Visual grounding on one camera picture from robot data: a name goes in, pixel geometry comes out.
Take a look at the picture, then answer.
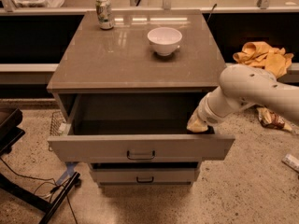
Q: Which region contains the grey top drawer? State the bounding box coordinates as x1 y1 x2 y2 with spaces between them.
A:
49 93 235 163

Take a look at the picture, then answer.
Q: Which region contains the grey drawer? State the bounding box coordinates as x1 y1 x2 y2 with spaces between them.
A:
91 168 199 185
49 93 235 163

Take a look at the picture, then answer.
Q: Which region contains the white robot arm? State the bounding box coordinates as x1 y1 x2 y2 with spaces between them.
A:
187 64 299 133

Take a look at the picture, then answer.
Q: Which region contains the grey drawer cabinet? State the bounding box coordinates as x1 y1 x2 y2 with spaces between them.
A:
46 9 235 191

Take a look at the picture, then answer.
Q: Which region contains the grey bottom drawer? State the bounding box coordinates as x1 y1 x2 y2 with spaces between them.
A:
91 168 199 185

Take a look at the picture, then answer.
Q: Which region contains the brown snack bag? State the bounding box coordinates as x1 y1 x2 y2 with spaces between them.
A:
257 107 292 133

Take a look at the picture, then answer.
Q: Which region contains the white ceramic bowl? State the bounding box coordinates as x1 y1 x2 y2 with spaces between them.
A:
148 27 182 56

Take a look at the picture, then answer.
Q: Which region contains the yellow crumpled cloth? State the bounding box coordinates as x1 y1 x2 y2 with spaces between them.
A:
233 41 293 78

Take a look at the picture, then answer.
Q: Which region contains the white box on floor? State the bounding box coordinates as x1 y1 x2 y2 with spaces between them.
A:
282 154 299 173

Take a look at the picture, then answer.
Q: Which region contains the blue tape on floor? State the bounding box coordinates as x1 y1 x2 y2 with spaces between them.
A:
56 162 77 185

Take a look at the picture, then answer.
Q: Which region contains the green white drink can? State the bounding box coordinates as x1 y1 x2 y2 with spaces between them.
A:
95 0 114 30

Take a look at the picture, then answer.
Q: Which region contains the black chair base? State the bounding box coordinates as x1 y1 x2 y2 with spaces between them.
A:
0 107 82 224

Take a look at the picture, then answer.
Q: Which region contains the wire mesh basket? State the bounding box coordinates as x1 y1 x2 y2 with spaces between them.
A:
50 111 66 136

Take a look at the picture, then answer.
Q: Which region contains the black floor cable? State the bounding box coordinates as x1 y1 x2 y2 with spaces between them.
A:
0 156 78 224

